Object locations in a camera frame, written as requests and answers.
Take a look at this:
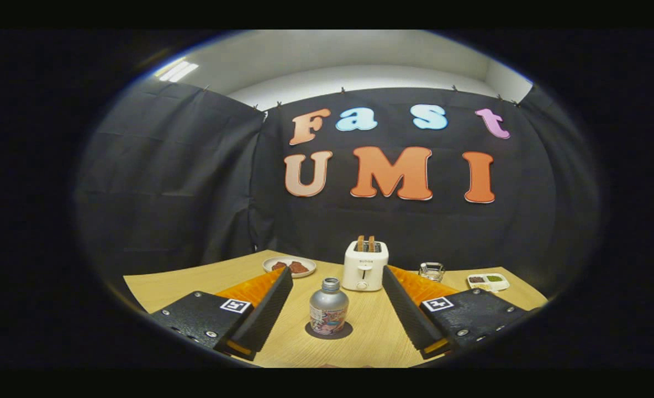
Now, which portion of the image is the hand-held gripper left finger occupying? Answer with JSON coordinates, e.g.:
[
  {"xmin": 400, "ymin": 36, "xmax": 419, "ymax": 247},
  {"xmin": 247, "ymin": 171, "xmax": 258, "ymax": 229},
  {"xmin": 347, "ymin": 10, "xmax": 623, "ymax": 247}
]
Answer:
[{"xmin": 150, "ymin": 266, "xmax": 294, "ymax": 362}]

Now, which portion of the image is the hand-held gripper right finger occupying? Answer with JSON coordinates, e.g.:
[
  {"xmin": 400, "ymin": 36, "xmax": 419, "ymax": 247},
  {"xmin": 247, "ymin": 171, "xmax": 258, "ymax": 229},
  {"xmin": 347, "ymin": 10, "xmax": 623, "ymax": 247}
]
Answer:
[{"xmin": 381, "ymin": 265, "xmax": 529, "ymax": 360}]

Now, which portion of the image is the brown round coaster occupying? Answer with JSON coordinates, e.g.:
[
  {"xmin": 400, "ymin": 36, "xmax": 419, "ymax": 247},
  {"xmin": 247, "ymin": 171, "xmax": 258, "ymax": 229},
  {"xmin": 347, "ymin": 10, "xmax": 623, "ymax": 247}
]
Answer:
[{"xmin": 304, "ymin": 321, "xmax": 354, "ymax": 340}]

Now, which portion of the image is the silver juice bottle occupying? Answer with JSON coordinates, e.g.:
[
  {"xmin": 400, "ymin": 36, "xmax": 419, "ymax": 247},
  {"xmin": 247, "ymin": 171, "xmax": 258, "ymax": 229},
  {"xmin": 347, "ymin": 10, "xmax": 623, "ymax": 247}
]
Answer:
[{"xmin": 309, "ymin": 277, "xmax": 350, "ymax": 336}]

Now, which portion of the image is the wooden table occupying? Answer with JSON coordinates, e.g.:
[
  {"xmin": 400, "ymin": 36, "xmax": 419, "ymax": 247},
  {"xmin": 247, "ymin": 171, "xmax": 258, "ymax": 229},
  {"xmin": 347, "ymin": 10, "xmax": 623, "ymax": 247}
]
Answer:
[{"xmin": 124, "ymin": 250, "xmax": 548, "ymax": 368}]

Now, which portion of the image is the white round plate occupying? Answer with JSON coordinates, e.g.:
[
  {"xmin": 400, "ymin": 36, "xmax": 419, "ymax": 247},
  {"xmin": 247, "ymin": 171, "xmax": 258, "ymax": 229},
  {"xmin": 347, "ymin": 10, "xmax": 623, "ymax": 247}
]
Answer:
[{"xmin": 262, "ymin": 256, "xmax": 317, "ymax": 278}]

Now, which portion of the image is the white toaster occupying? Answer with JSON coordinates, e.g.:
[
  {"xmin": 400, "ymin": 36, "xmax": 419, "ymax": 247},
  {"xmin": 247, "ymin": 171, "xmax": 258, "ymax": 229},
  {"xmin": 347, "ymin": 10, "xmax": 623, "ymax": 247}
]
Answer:
[{"xmin": 342, "ymin": 240, "xmax": 389, "ymax": 292}]

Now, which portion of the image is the white divided dish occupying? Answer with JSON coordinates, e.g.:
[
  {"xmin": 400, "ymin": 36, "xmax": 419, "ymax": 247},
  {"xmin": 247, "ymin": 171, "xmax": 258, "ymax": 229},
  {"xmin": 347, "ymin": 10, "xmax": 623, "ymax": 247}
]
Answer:
[{"xmin": 467, "ymin": 273, "xmax": 510, "ymax": 292}]

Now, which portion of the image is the ceiling light panel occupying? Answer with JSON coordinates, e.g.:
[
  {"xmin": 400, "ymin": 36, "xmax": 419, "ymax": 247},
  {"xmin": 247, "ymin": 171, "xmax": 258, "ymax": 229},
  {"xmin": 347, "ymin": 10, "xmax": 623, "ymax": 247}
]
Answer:
[{"xmin": 155, "ymin": 58, "xmax": 199, "ymax": 82}]

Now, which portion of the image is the small metal wire basket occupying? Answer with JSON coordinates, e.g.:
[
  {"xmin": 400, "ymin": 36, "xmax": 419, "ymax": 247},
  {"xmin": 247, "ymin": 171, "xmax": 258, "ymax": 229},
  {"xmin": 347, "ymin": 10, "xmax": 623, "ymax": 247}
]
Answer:
[{"xmin": 418, "ymin": 262, "xmax": 445, "ymax": 282}]

